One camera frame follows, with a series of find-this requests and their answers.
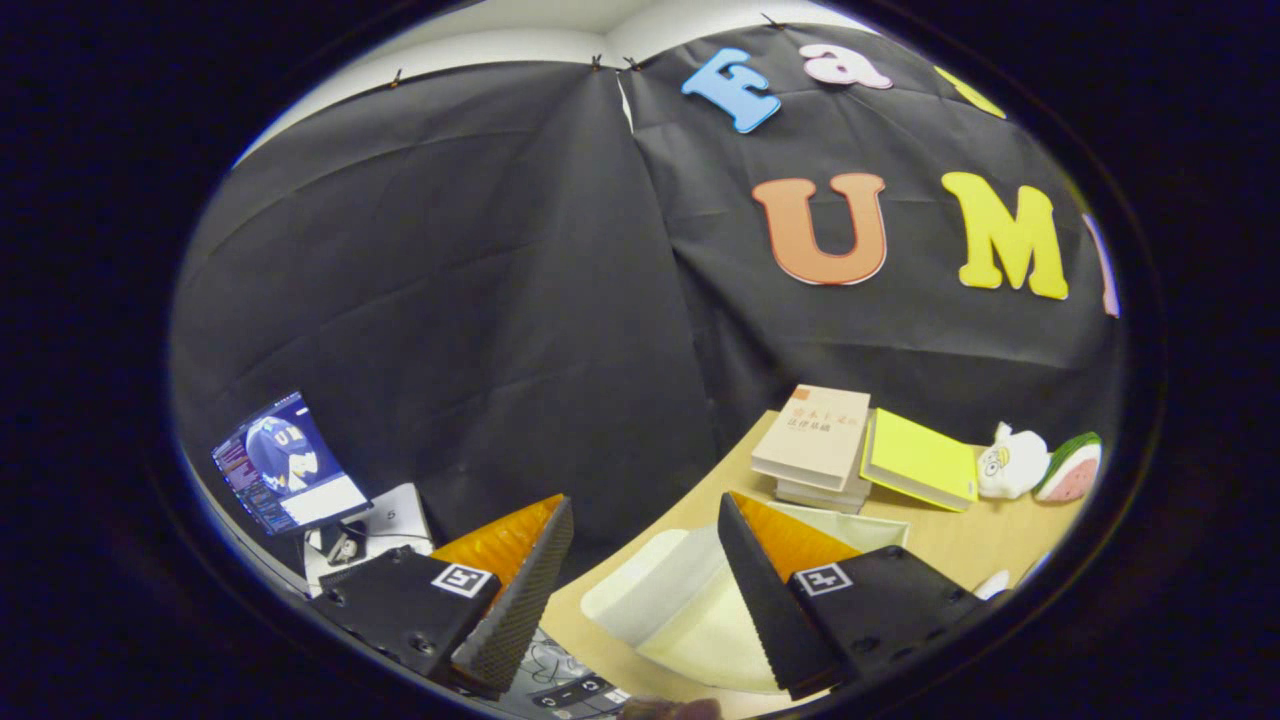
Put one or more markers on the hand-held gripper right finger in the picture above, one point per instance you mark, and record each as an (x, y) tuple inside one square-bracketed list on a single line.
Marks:
[(765, 600)]

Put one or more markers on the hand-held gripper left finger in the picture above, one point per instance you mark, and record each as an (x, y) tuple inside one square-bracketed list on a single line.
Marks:
[(530, 605)]

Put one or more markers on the beige fabric storage box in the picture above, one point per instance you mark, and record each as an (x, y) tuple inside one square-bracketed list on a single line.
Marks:
[(680, 610)]

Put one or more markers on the white shoe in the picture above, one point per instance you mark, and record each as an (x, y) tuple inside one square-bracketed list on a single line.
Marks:
[(992, 585)]

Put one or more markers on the yellow book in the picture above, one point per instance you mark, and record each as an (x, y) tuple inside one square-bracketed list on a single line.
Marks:
[(920, 458)]

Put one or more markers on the white plush toy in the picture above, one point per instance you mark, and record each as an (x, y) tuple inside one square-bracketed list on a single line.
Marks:
[(1012, 465)]

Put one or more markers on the watermelon plush toy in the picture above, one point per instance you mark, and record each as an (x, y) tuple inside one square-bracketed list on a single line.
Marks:
[(1072, 475)]

